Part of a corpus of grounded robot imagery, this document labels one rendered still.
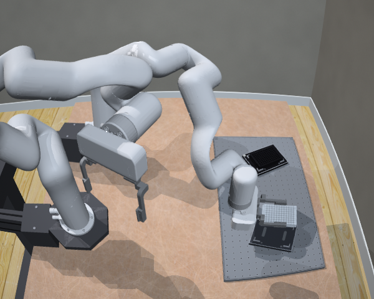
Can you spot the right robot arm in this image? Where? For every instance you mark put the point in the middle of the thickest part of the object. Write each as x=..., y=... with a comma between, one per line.
x=27, y=143

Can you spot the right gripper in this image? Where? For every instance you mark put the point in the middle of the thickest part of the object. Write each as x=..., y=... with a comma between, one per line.
x=115, y=153

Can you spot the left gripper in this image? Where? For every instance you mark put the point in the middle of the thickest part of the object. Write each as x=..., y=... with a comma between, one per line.
x=245, y=219

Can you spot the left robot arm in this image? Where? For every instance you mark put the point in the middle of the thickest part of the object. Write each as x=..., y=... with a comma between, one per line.
x=196, y=87

